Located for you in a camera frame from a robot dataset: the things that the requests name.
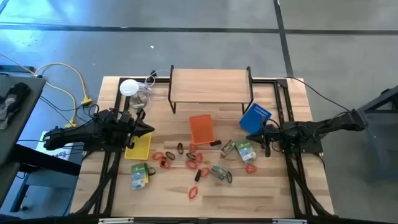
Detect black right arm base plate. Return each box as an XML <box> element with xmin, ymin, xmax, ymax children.
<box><xmin>278</xmin><ymin>129</ymin><xmax>324</xmax><ymax>156</ymax></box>

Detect dark side table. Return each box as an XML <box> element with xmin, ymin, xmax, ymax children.
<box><xmin>0</xmin><ymin>65</ymin><xmax>82</xmax><ymax>208</ymax></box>

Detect blue plastic basket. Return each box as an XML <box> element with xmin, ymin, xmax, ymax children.
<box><xmin>239</xmin><ymin>103</ymin><xmax>273</xmax><ymax>135</ymax></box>

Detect Crayola crayon box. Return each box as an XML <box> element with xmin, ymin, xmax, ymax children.
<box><xmin>234</xmin><ymin>139</ymin><xmax>257</xmax><ymax>164</ymax></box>
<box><xmin>130</xmin><ymin>162</ymin><xmax>149</xmax><ymax>190</ymax></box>
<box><xmin>220</xmin><ymin>139</ymin><xmax>236</xmax><ymax>159</ymax></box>
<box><xmin>210</xmin><ymin>164</ymin><xmax>229</xmax><ymax>181</ymax></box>

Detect grey black work glove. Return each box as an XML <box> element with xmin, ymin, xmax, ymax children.
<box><xmin>0</xmin><ymin>82</ymin><xmax>32</xmax><ymax>130</ymax></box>

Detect grey metal stand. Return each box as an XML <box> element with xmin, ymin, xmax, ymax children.
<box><xmin>345</xmin><ymin>85</ymin><xmax>398</xmax><ymax>183</ymax></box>

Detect white paper booklet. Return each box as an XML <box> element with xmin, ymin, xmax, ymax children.
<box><xmin>35</xmin><ymin>131</ymin><xmax>76</xmax><ymax>161</ymax></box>

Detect white lamp cable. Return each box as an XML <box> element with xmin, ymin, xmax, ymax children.
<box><xmin>136</xmin><ymin>68</ymin><xmax>171</xmax><ymax>110</ymax></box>

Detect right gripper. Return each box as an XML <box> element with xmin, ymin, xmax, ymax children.
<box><xmin>246</xmin><ymin>123</ymin><xmax>282</xmax><ymax>158</ymax></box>

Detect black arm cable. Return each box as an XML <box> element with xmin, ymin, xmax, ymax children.
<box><xmin>284</xmin><ymin>76</ymin><xmax>355</xmax><ymax>113</ymax></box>

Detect white mushroom table lamp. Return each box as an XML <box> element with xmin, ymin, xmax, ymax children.
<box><xmin>119</xmin><ymin>78</ymin><xmax>148</xmax><ymax>110</ymax></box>

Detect black aluminium table frame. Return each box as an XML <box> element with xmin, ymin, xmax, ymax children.
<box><xmin>70</xmin><ymin>77</ymin><xmax>335</xmax><ymax>218</ymax></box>

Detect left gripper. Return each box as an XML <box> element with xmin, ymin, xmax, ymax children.
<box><xmin>119</xmin><ymin>108</ymin><xmax>155</xmax><ymax>150</ymax></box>

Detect yellow plastic basket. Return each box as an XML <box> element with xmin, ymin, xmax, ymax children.
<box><xmin>124</xmin><ymin>132</ymin><xmax>153</xmax><ymax>161</ymax></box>

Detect silver frame bracket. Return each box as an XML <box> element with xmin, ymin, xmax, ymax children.
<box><xmin>272</xmin><ymin>218</ymin><xmax>308</xmax><ymax>224</ymax></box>
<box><xmin>98</xmin><ymin>217</ymin><xmax>134</xmax><ymax>224</ymax></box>

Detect yellow extension cord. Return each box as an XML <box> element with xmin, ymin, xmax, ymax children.
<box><xmin>0</xmin><ymin>52</ymin><xmax>93</xmax><ymax>129</ymax></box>

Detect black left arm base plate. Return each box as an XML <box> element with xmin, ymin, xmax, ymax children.
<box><xmin>82</xmin><ymin>140</ymin><xmax>126</xmax><ymax>153</ymax></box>

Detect wooden shelf riser black legs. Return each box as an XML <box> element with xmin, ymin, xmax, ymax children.
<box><xmin>167</xmin><ymin>64</ymin><xmax>254</xmax><ymax>114</ymax></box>

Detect orange plastic basket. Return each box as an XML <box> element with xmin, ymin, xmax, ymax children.
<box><xmin>188</xmin><ymin>114</ymin><xmax>216</xmax><ymax>146</ymax></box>

